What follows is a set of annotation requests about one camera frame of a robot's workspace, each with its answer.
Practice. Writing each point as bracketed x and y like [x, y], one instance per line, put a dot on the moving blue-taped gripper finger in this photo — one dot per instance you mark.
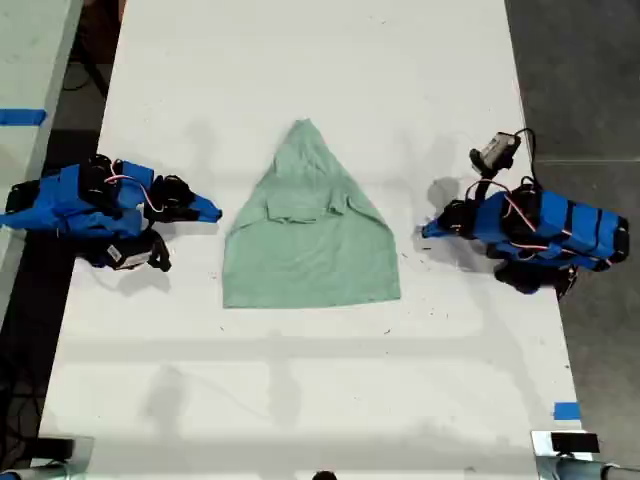
[200, 216]
[437, 237]

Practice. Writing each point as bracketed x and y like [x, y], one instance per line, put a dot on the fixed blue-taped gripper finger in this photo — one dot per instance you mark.
[434, 227]
[206, 206]

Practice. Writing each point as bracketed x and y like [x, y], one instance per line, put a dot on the pale green T-shirt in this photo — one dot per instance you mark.
[310, 260]

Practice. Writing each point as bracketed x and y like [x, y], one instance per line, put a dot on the blue and black robot arm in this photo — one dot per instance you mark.
[75, 202]
[555, 225]

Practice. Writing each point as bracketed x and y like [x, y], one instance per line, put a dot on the long blue tape strip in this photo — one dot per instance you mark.
[22, 116]

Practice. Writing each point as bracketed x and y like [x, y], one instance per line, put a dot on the white side table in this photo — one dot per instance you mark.
[30, 75]

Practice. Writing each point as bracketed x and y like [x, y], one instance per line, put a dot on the small blue tape patch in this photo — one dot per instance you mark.
[567, 410]

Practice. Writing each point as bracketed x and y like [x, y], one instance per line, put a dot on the black round knob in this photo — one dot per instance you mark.
[324, 475]

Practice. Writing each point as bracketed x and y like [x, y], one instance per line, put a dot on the black camera stalk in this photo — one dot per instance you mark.
[161, 252]
[482, 185]

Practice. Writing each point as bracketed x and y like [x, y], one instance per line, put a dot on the grey and black camera box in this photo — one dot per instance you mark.
[495, 149]

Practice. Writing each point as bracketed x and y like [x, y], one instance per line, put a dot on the black camera box with label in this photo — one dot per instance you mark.
[122, 256]

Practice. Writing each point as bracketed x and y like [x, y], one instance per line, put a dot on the metal clamp bracket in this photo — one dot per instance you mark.
[542, 450]
[82, 457]

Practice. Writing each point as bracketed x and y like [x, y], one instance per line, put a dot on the black box on metal bracket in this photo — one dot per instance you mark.
[55, 447]
[574, 443]

